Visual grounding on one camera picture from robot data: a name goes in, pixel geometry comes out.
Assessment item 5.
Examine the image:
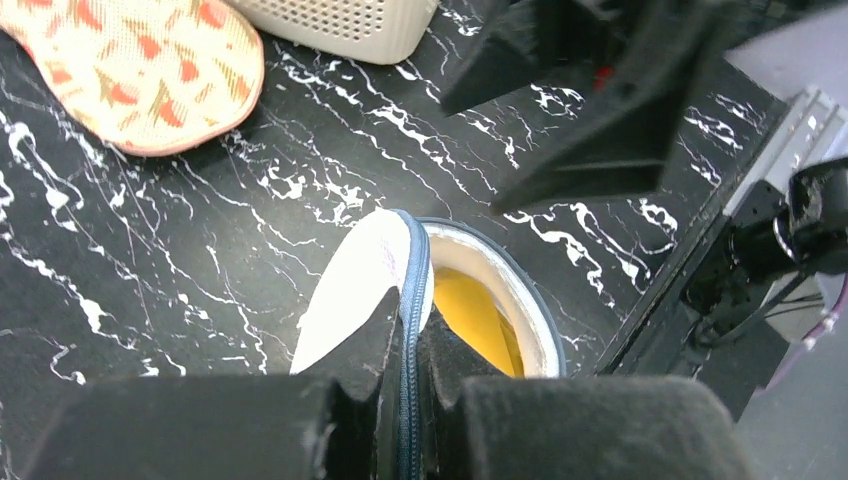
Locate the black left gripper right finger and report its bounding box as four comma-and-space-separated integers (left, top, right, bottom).
418, 313, 755, 479

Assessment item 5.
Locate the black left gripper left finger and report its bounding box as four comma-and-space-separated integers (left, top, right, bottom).
24, 289, 399, 479

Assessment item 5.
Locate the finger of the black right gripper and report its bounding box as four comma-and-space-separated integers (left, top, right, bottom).
440, 1, 610, 114
491, 1, 723, 214

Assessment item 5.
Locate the yellow bra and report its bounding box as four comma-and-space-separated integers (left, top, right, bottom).
434, 268, 524, 377

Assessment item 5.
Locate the cream perforated laundry basket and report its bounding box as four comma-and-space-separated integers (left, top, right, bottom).
229, 0, 440, 65

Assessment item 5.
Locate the floral padded laundry bag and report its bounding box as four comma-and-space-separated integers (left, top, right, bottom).
1, 0, 265, 157

